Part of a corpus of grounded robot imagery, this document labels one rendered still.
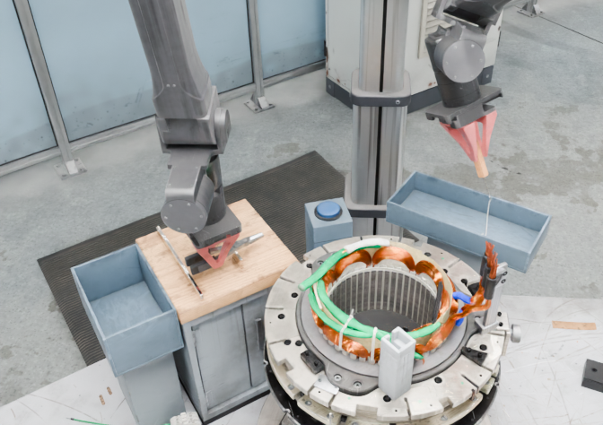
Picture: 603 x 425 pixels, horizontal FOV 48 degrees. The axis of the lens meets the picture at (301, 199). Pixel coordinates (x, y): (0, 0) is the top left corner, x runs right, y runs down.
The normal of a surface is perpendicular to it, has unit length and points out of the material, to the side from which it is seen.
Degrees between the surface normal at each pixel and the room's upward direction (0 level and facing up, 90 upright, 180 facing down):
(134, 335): 90
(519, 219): 90
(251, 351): 90
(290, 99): 0
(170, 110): 105
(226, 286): 0
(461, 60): 74
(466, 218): 0
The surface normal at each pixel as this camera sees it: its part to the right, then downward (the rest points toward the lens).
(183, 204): -0.07, 0.66
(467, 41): 0.02, 0.38
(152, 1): -0.07, 0.80
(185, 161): -0.04, -0.75
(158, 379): 0.51, 0.52
